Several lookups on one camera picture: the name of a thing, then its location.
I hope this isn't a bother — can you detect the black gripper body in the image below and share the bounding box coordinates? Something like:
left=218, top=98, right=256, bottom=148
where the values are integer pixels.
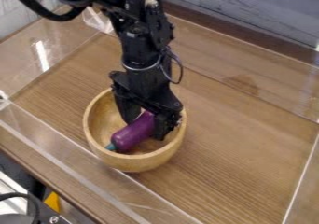
left=108, top=63, right=182, bottom=115

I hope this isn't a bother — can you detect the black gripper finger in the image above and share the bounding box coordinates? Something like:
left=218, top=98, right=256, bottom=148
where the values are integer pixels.
left=154, top=112, right=182, bottom=141
left=115, top=93, right=140, bottom=124

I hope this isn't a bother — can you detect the purple toy eggplant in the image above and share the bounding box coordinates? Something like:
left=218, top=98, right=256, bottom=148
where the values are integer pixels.
left=106, top=111, right=155, bottom=152

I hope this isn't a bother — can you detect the brown wooden bowl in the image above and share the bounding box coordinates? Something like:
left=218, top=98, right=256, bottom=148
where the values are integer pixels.
left=83, top=89, right=187, bottom=173

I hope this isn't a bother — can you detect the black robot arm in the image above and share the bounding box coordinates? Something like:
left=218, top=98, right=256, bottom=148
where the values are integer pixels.
left=19, top=0, right=182, bottom=140

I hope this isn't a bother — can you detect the yellow black base equipment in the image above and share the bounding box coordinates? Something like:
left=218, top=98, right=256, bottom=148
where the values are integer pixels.
left=0, top=172, right=82, bottom=224

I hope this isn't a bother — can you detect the clear acrylic tray wall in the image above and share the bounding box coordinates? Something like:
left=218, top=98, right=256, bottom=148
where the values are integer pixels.
left=0, top=19, right=319, bottom=224

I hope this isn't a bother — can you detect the clear acrylic corner bracket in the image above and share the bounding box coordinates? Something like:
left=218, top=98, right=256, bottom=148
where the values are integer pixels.
left=83, top=7, right=114, bottom=34

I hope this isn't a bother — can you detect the black cable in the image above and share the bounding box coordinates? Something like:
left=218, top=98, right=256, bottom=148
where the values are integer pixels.
left=0, top=191, right=43, bottom=224

